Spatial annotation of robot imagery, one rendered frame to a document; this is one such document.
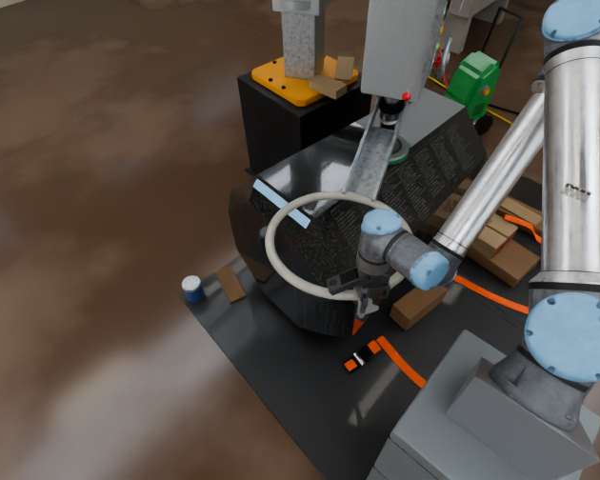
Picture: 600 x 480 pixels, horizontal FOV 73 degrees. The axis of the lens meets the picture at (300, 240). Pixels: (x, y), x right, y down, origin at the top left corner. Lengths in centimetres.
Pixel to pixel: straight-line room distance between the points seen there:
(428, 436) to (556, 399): 34
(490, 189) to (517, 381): 43
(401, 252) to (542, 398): 41
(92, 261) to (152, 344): 76
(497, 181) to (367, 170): 64
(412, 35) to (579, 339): 105
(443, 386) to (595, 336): 54
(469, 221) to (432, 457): 60
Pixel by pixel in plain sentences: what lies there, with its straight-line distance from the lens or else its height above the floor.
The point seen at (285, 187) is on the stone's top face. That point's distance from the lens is 165.
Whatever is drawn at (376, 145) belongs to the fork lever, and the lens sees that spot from 165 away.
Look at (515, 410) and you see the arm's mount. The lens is 102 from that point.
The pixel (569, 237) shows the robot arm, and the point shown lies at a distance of 87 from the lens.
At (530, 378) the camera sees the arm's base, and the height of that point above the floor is 113.
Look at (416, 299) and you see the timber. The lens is 224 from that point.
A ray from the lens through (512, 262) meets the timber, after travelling 263.
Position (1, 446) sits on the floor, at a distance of 248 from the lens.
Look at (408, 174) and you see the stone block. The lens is 185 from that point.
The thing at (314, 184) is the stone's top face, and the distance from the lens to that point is 166.
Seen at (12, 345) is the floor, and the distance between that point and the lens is 272.
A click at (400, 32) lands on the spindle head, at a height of 141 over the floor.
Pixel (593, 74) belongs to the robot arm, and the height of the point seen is 159.
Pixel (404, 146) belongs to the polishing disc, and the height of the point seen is 90.
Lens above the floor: 198
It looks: 50 degrees down
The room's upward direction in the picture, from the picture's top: 2 degrees counter-clockwise
